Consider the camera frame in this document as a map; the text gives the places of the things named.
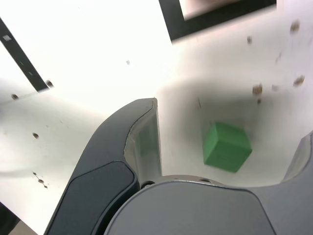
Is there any green cube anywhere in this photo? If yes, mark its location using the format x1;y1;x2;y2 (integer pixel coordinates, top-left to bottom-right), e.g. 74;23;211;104
202;120;253;174

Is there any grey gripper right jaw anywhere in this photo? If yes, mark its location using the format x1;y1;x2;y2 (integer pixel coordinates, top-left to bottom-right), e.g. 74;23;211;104
104;129;313;235

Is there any black tape strip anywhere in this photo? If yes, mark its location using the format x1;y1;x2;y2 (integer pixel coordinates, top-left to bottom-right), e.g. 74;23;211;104
0;17;53;93

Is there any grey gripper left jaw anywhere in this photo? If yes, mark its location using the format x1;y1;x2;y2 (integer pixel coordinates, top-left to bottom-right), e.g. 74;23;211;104
45;97;163;235

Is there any black tape square outline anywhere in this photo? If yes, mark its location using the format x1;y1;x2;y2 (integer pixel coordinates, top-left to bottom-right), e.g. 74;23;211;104
158;0;277;45

